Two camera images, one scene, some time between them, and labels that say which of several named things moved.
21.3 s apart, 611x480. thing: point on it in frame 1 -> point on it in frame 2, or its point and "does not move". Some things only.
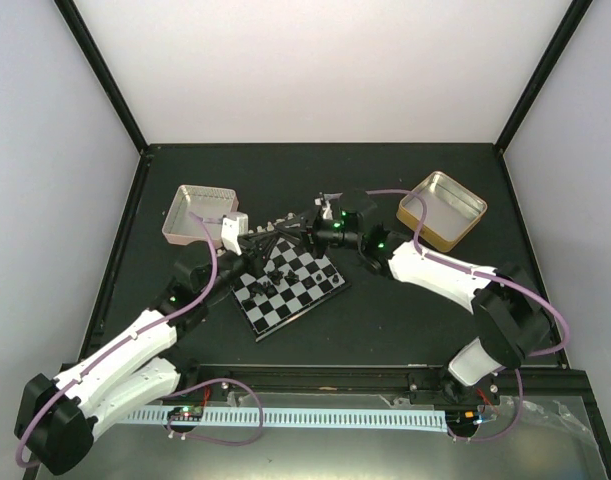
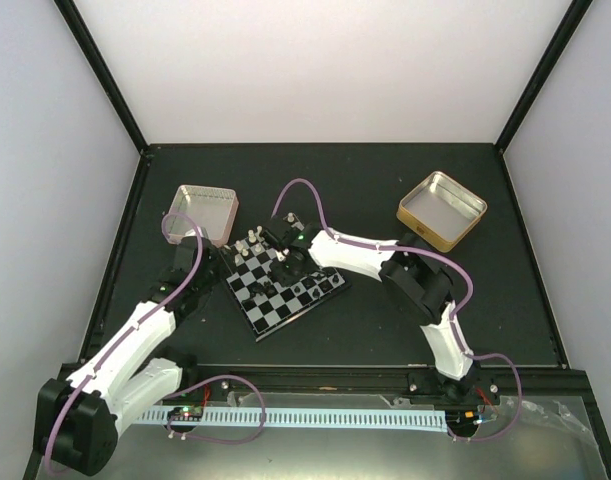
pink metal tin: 209,204 does not move
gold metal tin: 451,211 does not move
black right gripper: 311,226 -> 286,279
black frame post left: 75,22 does not move
